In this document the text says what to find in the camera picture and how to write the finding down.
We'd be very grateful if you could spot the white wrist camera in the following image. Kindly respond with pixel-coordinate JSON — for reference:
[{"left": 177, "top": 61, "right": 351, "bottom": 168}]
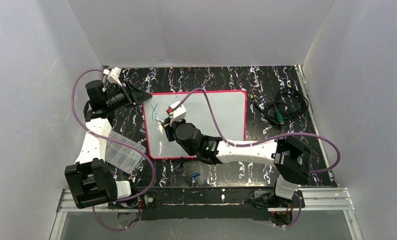
[
  {"left": 166, "top": 101, "right": 187, "bottom": 125},
  {"left": 103, "top": 67, "right": 123, "bottom": 86}
]

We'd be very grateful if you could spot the coiled black cable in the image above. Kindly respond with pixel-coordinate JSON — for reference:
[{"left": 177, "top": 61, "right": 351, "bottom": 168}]
[{"left": 251, "top": 86, "right": 310, "bottom": 127}]

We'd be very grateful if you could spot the clear plastic screw box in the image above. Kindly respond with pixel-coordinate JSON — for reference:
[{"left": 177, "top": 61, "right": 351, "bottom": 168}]
[{"left": 104, "top": 131, "right": 146, "bottom": 174}]

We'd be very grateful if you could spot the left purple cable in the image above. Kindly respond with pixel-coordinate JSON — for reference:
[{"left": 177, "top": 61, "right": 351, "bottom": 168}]
[{"left": 71, "top": 68, "right": 157, "bottom": 232}]

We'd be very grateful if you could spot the blue marker cap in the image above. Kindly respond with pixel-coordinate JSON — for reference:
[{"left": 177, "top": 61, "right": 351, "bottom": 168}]
[{"left": 190, "top": 172, "right": 201, "bottom": 179}]

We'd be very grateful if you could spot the pink framed whiteboard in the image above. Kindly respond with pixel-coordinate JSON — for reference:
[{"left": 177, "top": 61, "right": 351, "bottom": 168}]
[{"left": 142, "top": 90, "right": 248, "bottom": 160}]

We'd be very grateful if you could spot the purple cable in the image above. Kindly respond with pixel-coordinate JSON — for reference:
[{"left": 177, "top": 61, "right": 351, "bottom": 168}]
[
  {"left": 71, "top": 68, "right": 157, "bottom": 232},
  {"left": 168, "top": 87, "right": 341, "bottom": 229}
]

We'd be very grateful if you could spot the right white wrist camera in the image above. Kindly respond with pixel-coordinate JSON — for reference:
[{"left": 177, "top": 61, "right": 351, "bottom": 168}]
[{"left": 166, "top": 101, "right": 187, "bottom": 125}]

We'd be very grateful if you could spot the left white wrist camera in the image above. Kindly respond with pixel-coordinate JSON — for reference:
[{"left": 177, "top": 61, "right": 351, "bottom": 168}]
[{"left": 103, "top": 67, "right": 123, "bottom": 86}]

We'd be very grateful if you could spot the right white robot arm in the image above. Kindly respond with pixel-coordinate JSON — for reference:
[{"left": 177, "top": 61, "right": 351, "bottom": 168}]
[{"left": 160, "top": 118, "right": 312, "bottom": 208}]

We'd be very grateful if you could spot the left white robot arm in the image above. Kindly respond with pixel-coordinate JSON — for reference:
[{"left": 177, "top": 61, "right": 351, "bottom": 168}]
[{"left": 64, "top": 80, "right": 152, "bottom": 209}]

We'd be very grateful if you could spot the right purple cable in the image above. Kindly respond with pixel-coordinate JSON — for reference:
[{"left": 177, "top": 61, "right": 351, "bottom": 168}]
[{"left": 168, "top": 87, "right": 341, "bottom": 229}]

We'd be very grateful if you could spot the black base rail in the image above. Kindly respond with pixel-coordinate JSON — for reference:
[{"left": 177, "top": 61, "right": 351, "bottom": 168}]
[{"left": 142, "top": 187, "right": 287, "bottom": 221}]

